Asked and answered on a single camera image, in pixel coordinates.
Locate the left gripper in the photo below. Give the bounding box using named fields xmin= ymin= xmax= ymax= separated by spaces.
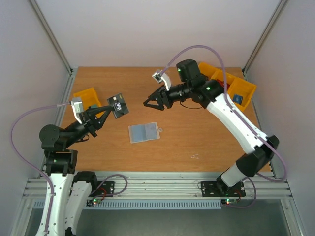
xmin=64 ymin=104 xmax=112 ymax=148

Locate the black VIP credit card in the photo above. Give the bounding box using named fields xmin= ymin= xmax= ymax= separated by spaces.
xmin=107 ymin=93 xmax=129 ymax=119

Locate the beige card holder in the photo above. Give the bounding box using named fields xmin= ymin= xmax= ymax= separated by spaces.
xmin=128 ymin=122 xmax=163 ymax=144

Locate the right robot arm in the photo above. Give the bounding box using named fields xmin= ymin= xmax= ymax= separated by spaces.
xmin=143 ymin=59 xmax=279 ymax=196

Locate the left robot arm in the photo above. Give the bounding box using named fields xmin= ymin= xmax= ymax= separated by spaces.
xmin=36 ymin=106 xmax=114 ymax=236

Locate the yellow bin with black cards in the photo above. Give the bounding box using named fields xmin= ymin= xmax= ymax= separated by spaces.
xmin=198 ymin=62 xmax=219 ymax=79

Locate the yellow bin with red cards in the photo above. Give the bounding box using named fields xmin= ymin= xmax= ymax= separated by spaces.
xmin=213 ymin=69 xmax=237 ymax=89

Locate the blue card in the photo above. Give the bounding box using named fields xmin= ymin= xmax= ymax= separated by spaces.
xmin=232 ymin=94 xmax=243 ymax=105

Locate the single yellow bin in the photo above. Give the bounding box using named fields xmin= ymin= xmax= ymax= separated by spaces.
xmin=73 ymin=87 xmax=102 ymax=111

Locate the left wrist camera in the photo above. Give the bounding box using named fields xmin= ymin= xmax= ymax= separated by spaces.
xmin=70 ymin=97 xmax=84 ymax=124

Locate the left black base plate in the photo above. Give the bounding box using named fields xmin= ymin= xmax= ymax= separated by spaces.
xmin=89 ymin=181 xmax=115 ymax=198

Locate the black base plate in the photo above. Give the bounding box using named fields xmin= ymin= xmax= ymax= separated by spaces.
xmin=197 ymin=181 xmax=246 ymax=198
xmin=89 ymin=181 xmax=115 ymax=198

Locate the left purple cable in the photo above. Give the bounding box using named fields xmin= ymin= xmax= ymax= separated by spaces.
xmin=9 ymin=102 xmax=128 ymax=236

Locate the purple cable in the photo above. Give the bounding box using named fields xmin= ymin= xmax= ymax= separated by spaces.
xmin=9 ymin=102 xmax=128 ymax=236
xmin=159 ymin=45 xmax=287 ymax=208

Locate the grey slotted cable duct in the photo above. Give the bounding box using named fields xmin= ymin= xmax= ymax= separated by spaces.
xmin=33 ymin=199 xmax=222 ymax=210

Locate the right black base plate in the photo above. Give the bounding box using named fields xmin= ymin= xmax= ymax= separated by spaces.
xmin=197 ymin=181 xmax=246 ymax=198

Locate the aluminium rail frame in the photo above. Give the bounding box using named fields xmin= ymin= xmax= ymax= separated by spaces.
xmin=9 ymin=66 xmax=307 ymax=236

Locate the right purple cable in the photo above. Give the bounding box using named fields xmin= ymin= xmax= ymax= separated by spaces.
xmin=159 ymin=45 xmax=287 ymax=208

